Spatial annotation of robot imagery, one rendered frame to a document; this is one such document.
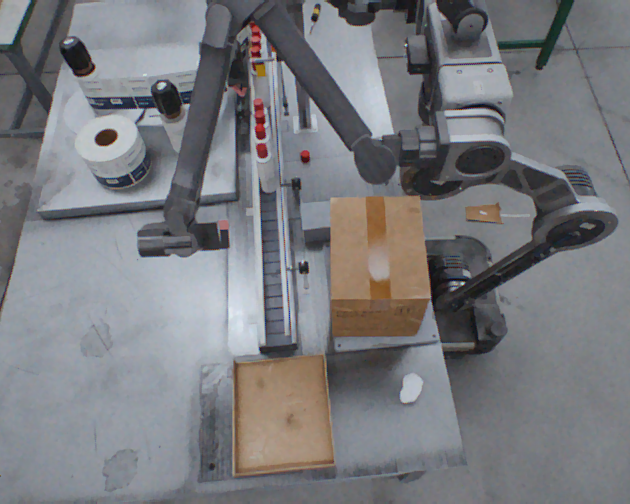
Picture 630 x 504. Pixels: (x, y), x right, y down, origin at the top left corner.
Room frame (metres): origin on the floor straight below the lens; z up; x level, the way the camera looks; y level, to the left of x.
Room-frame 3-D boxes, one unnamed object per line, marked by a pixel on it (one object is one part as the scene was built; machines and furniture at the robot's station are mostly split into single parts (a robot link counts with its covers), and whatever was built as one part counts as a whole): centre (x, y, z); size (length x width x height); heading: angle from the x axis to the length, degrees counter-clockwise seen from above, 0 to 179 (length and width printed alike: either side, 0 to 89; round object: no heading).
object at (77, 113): (1.46, 0.74, 0.89); 0.31 x 0.31 x 0.01
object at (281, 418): (0.29, 0.13, 0.85); 0.30 x 0.26 x 0.04; 1
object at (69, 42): (1.46, 0.74, 1.04); 0.09 x 0.09 x 0.29
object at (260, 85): (1.40, 0.14, 0.98); 0.05 x 0.05 x 0.20
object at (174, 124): (1.21, 0.42, 1.03); 0.09 x 0.09 x 0.30
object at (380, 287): (0.62, -0.16, 0.99); 0.30 x 0.24 x 0.27; 175
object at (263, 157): (1.02, 0.13, 0.98); 0.05 x 0.05 x 0.20
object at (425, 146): (0.65, -0.23, 1.45); 0.09 x 0.08 x 0.12; 176
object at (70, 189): (1.41, 0.59, 0.86); 0.80 x 0.67 x 0.05; 1
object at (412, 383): (0.32, -0.23, 0.85); 0.08 x 0.07 x 0.04; 116
